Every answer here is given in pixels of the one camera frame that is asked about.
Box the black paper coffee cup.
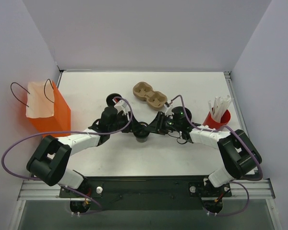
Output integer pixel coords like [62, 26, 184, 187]
[136, 136, 148, 143]

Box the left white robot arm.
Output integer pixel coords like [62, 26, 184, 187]
[26, 106, 147, 197]

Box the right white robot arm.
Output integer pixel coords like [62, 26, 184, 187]
[145, 106, 262, 196]

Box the red plastic cup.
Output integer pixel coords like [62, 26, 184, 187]
[203, 110, 231, 129]

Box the brown cardboard cup carrier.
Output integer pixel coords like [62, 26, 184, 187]
[132, 81, 168, 110]

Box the orange paper bag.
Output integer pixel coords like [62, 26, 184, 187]
[10, 79, 72, 145]

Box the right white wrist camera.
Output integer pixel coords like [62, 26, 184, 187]
[164, 101, 173, 116]

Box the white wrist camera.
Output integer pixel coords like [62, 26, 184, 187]
[112, 98, 130, 114]
[164, 101, 173, 116]

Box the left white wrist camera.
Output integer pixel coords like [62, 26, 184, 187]
[112, 98, 130, 114]

